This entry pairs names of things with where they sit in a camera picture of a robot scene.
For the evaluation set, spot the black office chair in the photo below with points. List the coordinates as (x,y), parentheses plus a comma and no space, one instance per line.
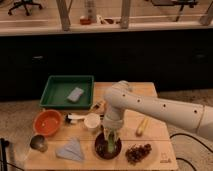
(24,3)

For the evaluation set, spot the grey sponge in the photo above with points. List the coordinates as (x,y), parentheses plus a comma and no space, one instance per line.
(75,94)

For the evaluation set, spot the white handled brush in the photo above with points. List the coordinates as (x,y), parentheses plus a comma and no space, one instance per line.
(73,119)

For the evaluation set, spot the small brown yellow item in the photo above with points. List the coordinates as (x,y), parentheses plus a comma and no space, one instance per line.
(96,106)

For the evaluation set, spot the blue folded cloth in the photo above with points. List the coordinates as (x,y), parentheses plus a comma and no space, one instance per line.
(71,151)

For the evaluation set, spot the metal cup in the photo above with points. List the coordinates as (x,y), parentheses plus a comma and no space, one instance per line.
(38,142)

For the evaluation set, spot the green plastic tray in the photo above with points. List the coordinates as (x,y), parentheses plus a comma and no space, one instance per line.
(59,87)

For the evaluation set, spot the dark grape bunch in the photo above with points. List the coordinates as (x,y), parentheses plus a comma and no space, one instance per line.
(136,154)

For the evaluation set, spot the white cup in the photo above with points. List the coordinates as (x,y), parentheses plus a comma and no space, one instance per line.
(92,121)

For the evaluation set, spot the black stand left edge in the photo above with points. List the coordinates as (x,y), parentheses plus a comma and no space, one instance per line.
(3,159)

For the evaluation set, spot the green pepper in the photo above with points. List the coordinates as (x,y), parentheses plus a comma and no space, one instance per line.
(110,142)

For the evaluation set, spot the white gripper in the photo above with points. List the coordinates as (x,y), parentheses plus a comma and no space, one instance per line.
(111,124)

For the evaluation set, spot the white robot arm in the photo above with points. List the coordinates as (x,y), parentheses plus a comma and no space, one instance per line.
(194,118)

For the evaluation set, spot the orange bowl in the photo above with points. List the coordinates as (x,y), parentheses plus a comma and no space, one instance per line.
(47,123)

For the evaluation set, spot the red object on shelf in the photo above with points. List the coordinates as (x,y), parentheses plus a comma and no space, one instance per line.
(85,21)

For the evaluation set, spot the dark purple bowl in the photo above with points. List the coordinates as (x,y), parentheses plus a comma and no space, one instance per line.
(105,149)

